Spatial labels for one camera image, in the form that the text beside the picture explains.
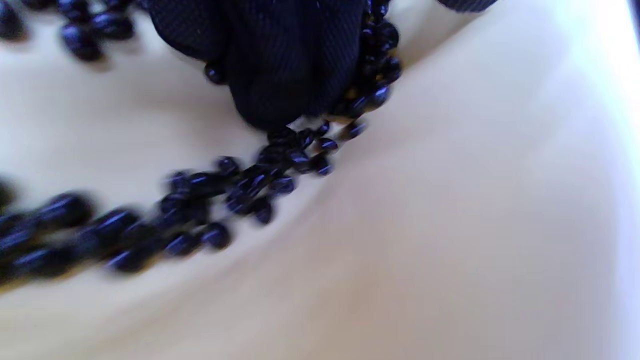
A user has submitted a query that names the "pile of dark coffee beans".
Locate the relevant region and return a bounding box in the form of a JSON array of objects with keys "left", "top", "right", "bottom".
[{"left": 0, "top": 0, "right": 404, "bottom": 289}]

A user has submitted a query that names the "person's left hand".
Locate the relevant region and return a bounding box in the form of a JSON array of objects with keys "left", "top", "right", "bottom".
[{"left": 145, "top": 0, "right": 501, "bottom": 132}]

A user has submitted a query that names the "pale yellow plastic basin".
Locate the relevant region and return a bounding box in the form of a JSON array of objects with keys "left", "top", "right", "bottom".
[{"left": 0, "top": 0, "right": 640, "bottom": 360}]

